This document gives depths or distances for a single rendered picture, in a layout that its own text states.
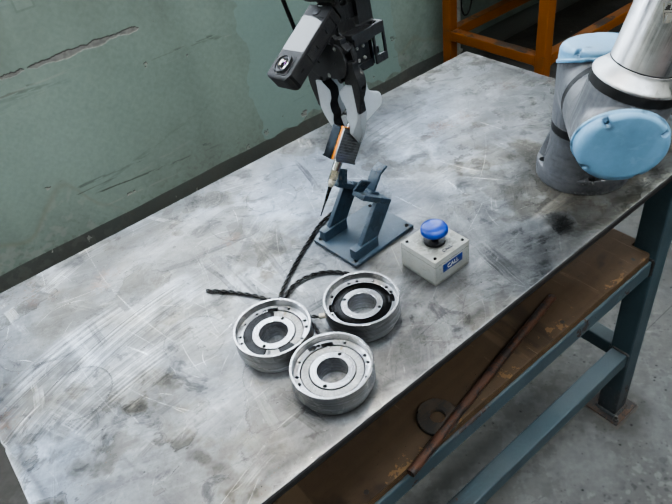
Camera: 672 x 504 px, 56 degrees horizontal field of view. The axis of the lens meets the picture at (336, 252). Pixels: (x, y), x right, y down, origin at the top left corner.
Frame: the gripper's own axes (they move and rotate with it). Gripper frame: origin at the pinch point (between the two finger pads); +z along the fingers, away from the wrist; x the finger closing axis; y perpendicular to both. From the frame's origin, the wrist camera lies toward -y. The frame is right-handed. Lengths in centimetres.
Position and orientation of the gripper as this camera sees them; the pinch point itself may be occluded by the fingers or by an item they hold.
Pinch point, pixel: (346, 133)
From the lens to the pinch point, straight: 90.3
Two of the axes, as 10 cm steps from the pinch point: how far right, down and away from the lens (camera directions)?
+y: 6.9, -5.3, 5.0
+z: 2.0, 7.9, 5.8
